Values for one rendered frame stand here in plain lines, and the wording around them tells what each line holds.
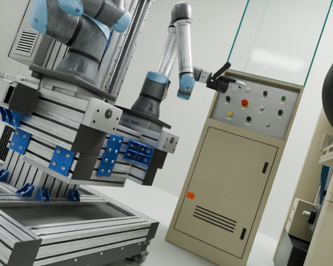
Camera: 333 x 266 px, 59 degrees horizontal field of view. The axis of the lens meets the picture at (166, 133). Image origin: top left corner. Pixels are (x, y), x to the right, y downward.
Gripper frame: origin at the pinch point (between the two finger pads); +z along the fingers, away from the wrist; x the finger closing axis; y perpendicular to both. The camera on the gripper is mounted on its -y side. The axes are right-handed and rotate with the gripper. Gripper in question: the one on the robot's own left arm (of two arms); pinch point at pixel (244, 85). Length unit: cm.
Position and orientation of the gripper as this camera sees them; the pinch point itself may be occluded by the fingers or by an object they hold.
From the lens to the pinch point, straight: 170.0
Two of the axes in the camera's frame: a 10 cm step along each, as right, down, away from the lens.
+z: 9.4, 3.3, -0.5
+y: -3.2, 9.4, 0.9
